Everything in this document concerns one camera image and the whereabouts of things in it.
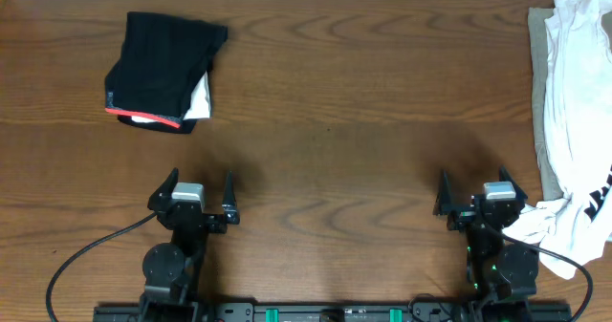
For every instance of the black folded garment red trim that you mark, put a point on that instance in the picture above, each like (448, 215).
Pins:
(162, 59)

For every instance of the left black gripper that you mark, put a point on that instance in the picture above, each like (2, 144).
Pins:
(192, 215)

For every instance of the white t-shirt black logo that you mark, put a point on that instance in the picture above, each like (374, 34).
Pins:
(577, 129)

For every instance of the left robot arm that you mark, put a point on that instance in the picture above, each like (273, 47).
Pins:
(172, 269)

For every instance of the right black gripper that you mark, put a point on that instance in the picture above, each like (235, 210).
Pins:
(444, 204)

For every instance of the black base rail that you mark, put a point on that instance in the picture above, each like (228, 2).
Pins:
(416, 311)

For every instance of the beige khaki shorts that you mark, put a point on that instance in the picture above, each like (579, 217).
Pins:
(539, 54)

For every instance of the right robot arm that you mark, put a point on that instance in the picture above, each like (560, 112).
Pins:
(503, 274)

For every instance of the white folded garment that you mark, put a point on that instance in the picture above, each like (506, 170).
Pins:
(199, 107)

